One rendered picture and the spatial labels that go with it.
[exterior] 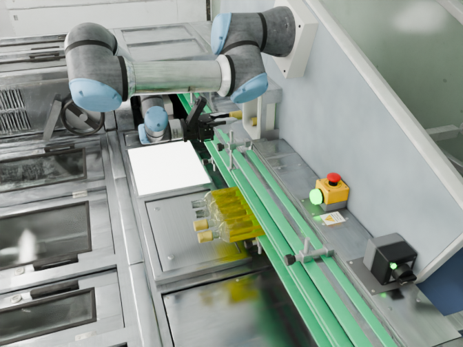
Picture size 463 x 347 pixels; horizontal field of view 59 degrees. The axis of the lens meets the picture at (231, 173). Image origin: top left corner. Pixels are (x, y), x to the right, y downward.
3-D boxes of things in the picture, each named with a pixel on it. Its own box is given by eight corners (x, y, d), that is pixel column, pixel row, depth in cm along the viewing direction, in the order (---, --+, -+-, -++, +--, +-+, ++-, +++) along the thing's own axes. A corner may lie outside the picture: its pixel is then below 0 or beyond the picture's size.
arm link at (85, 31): (49, 10, 103) (136, 82, 150) (54, 49, 101) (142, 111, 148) (89, -6, 101) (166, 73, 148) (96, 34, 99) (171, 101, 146)
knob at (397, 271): (406, 275, 97) (415, 286, 94) (389, 279, 96) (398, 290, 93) (410, 261, 94) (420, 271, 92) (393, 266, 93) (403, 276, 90)
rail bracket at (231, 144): (247, 164, 162) (216, 170, 158) (248, 126, 152) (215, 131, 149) (249, 168, 159) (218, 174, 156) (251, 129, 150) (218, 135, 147)
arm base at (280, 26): (280, -4, 128) (250, -4, 124) (300, 21, 119) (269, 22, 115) (269, 40, 139) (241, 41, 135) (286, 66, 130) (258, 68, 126)
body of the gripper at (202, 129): (210, 131, 162) (180, 136, 159) (209, 111, 158) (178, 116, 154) (215, 140, 156) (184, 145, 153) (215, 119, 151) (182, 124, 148)
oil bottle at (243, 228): (275, 221, 144) (216, 234, 138) (276, 208, 141) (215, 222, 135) (282, 231, 139) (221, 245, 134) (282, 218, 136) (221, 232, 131)
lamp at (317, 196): (315, 197, 123) (306, 199, 122) (317, 185, 120) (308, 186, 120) (323, 206, 119) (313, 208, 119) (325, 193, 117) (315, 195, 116)
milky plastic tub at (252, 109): (261, 123, 176) (242, 126, 174) (263, 72, 164) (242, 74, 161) (278, 142, 162) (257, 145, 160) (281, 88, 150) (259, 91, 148)
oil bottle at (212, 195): (257, 193, 158) (202, 204, 152) (258, 181, 155) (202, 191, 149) (262, 202, 153) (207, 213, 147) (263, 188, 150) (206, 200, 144)
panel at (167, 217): (191, 142, 215) (125, 153, 207) (191, 138, 214) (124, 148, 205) (252, 263, 144) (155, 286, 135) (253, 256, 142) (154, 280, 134)
